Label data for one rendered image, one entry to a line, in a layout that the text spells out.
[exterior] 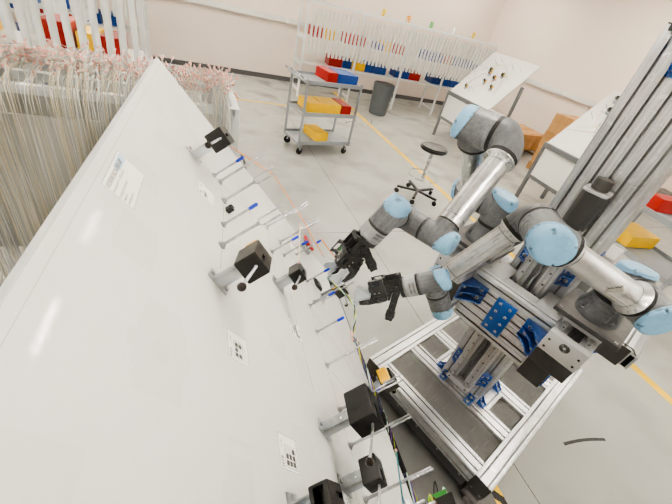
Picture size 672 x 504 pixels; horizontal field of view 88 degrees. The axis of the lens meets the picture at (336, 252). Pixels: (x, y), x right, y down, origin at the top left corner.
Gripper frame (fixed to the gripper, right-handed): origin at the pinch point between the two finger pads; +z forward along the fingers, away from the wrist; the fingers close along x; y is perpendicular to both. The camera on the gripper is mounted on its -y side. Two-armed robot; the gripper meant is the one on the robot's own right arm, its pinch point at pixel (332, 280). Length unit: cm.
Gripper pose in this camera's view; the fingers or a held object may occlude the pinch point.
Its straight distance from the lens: 114.8
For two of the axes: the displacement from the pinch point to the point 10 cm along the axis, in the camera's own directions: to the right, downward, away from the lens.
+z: -6.1, 6.7, 4.2
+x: 3.1, 6.9, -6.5
